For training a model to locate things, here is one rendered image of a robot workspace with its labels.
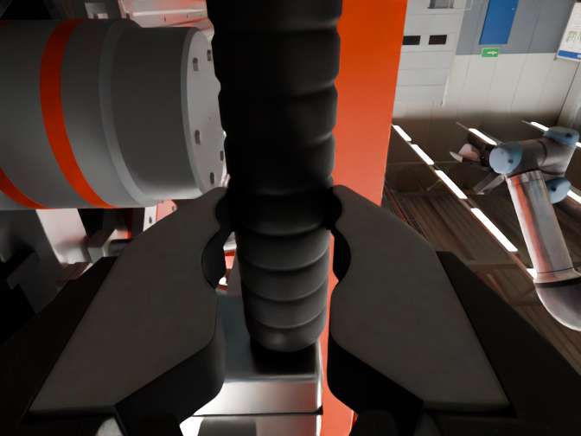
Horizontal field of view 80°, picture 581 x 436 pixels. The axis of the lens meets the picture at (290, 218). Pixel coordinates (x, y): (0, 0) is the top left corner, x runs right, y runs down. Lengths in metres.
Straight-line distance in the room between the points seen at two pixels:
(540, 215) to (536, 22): 14.98
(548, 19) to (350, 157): 15.43
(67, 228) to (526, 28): 15.62
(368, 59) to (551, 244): 0.61
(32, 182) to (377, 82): 0.60
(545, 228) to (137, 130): 0.93
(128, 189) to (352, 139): 0.56
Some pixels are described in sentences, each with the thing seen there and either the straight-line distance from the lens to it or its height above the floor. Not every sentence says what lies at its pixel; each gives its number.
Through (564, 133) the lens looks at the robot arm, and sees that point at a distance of 1.13.
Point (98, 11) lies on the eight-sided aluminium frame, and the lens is 0.57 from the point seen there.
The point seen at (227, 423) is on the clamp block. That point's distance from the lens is 0.18.
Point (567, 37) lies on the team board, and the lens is 10.23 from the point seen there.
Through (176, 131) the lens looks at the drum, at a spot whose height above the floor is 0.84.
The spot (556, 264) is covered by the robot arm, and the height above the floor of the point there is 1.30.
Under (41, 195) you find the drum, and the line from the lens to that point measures 0.30.
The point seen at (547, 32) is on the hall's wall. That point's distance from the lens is 16.18.
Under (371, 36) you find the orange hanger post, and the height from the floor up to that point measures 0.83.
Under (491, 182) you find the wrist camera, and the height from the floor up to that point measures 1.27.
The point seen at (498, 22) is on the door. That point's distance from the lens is 15.16.
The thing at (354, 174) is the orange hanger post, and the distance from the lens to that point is 0.79.
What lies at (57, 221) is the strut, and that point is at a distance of 0.38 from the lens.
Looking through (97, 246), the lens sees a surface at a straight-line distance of 0.41.
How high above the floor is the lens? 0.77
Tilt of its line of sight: 31 degrees up
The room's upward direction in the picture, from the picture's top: 179 degrees clockwise
